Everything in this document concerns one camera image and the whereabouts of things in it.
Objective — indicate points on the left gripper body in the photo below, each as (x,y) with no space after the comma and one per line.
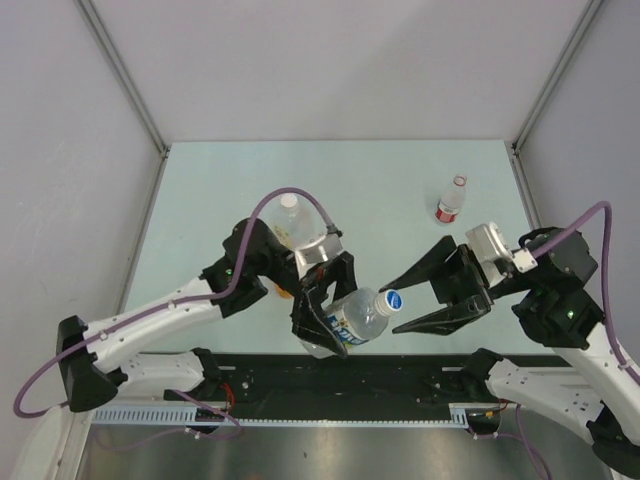
(321,275)

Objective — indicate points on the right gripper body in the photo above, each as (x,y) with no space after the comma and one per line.
(462,273)

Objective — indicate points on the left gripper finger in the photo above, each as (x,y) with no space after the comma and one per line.
(311,324)
(339,276)

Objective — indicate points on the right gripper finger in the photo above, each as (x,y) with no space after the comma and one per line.
(449,319)
(426,267)

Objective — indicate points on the water bottle blue cap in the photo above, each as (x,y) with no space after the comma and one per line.
(358,316)

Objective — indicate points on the clear bottle red label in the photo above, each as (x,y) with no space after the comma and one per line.
(452,200)

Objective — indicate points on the square bottle white cap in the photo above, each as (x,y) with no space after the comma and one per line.
(293,222)

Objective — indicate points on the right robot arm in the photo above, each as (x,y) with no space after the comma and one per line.
(556,312)

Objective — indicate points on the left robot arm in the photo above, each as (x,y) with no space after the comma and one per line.
(98,360)

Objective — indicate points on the small orange bottle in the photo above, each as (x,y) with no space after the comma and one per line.
(281,292)

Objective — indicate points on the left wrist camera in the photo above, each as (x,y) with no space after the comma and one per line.
(317,251)

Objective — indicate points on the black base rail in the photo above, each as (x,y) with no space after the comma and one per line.
(374,388)

